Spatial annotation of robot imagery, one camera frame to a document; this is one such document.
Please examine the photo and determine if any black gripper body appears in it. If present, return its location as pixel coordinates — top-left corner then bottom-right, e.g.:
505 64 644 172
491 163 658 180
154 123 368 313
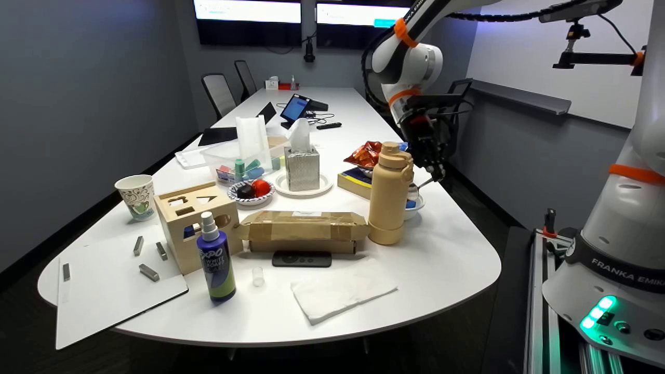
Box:
403 111 453 158

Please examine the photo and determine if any small bowl with red items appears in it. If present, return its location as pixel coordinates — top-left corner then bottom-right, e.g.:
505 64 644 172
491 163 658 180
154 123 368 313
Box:
226 176 276 209

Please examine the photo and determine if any beige water bottle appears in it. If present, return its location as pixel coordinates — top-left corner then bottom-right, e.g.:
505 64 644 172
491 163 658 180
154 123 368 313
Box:
366 142 415 247

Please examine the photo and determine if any black office chair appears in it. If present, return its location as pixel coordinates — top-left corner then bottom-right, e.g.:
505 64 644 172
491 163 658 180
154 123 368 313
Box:
232 59 260 100
202 71 238 120
444 78 478 108

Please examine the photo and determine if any orange chip bag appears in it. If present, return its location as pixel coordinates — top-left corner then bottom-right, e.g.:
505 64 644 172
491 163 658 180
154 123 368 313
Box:
342 140 385 172

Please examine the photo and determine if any blue snack bag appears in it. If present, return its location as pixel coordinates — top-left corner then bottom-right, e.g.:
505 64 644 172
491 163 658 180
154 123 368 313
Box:
342 166 377 186

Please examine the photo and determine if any grey whiteboard ledge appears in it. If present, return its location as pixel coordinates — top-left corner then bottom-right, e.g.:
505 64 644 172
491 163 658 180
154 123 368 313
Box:
470 79 574 118

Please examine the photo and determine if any white plate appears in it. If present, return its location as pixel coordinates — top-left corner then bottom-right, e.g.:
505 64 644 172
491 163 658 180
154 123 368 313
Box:
274 170 336 200

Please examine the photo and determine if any grey tissue box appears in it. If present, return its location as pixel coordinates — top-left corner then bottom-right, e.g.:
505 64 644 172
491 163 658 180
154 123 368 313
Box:
283 118 325 193

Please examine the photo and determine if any tablet with blue screen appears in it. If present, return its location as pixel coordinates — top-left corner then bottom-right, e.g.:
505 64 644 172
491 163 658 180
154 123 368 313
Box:
278 93 313 127

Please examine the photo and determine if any white paper napkin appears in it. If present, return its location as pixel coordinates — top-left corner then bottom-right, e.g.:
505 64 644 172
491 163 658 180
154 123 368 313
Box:
289 268 398 326

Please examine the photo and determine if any black phone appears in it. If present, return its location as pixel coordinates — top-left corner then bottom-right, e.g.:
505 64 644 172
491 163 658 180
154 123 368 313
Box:
270 249 335 270

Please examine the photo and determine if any small black tablet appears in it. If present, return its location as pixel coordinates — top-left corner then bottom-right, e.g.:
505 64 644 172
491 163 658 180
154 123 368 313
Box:
255 103 278 125

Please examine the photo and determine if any white plastic bag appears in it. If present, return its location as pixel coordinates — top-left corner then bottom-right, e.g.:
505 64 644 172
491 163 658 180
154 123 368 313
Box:
234 114 274 172

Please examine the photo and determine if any clear plastic container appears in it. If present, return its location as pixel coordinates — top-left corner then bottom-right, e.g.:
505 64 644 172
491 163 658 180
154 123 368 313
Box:
204 148 276 188

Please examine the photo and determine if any black laptop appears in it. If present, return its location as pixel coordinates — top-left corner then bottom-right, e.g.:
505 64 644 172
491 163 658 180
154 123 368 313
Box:
198 125 242 148

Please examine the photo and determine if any blue spray bottle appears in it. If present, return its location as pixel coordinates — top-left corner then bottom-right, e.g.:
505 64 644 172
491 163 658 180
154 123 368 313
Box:
196 211 238 305

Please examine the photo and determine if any white paper sheet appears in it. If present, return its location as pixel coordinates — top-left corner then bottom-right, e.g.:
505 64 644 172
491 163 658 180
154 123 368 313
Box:
175 148 209 170

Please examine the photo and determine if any wooden shape sorter box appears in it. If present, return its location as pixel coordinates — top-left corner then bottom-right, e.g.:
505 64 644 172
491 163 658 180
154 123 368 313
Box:
151 182 246 277

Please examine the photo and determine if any patterned paper cup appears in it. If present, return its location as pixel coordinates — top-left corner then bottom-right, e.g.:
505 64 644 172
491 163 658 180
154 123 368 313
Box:
113 172 156 221

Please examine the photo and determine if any white board sheet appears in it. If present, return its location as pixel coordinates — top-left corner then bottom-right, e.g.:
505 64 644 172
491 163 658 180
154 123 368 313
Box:
52 230 191 352

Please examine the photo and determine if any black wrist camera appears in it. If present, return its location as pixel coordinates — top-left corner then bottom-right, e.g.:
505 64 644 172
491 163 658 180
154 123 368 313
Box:
398 93 463 116

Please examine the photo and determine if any wall monitor screen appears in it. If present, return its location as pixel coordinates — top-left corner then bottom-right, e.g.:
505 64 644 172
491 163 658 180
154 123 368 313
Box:
193 0 305 27
316 0 412 30

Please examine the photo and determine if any black corrugated cable conduit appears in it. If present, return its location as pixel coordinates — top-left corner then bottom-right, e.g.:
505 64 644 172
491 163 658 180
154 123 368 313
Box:
448 3 578 25

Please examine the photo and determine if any aluminium profile base frame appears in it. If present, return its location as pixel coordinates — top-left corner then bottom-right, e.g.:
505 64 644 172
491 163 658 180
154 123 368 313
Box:
524 227 625 374

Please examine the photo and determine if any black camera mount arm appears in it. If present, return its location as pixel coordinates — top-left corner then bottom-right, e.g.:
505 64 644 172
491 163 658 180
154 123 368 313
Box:
553 20 651 79

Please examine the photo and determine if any grey exterior camera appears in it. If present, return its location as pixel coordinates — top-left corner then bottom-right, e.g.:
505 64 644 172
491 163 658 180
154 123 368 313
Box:
538 0 625 25

